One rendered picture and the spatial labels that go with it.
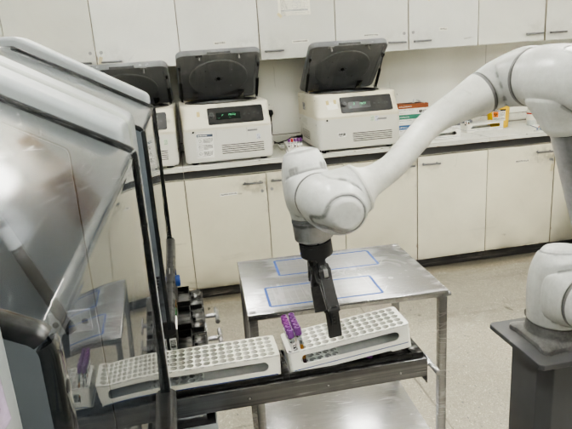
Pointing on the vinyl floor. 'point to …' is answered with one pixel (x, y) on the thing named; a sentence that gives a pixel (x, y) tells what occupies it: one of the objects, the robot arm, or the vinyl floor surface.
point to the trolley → (333, 409)
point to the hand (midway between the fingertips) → (327, 318)
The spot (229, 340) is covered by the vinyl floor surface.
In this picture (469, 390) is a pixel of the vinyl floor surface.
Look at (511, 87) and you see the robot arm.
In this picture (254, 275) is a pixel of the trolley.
